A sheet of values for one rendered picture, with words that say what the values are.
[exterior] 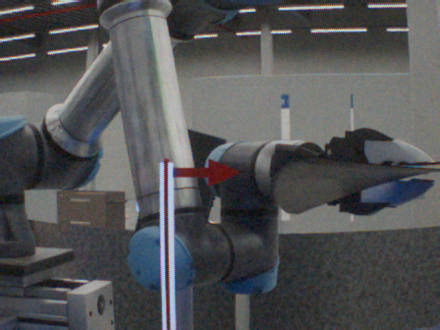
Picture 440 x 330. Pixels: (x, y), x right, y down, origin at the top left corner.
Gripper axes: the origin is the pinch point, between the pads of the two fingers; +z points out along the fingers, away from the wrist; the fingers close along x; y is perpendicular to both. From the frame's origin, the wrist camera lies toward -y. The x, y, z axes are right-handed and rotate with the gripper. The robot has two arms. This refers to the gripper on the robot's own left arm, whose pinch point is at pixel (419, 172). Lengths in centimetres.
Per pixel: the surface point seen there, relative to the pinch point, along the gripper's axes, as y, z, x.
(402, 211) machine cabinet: 476, -374, -5
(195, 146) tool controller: 11, -54, -5
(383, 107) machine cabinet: 456, -391, -101
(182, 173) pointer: -22.8, -8.4, 2.4
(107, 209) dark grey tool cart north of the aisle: 298, -610, 17
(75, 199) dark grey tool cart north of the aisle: 273, -639, 10
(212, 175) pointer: -20.7, -6.8, 2.3
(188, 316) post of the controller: 9, -51, 23
